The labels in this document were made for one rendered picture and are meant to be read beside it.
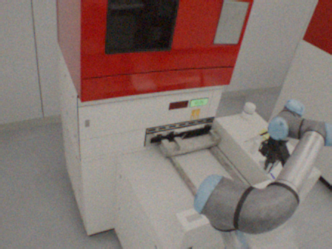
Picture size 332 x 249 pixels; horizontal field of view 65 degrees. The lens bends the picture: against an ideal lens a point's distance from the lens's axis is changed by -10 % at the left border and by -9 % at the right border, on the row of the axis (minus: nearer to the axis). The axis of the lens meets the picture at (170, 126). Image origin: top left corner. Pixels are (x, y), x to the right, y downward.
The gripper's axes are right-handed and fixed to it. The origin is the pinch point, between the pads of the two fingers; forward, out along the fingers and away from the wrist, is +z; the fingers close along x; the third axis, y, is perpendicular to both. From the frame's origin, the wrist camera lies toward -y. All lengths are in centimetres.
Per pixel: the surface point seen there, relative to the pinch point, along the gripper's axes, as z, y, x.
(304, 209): 111, 14, -126
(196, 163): 28.6, 39.7, 5.7
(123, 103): -5, 59, 44
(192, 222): 14.6, -1.3, 35.5
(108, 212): 80, 59, 50
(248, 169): 21.4, 19.8, -15.1
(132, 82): -19, 54, 43
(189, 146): 23, 48, 7
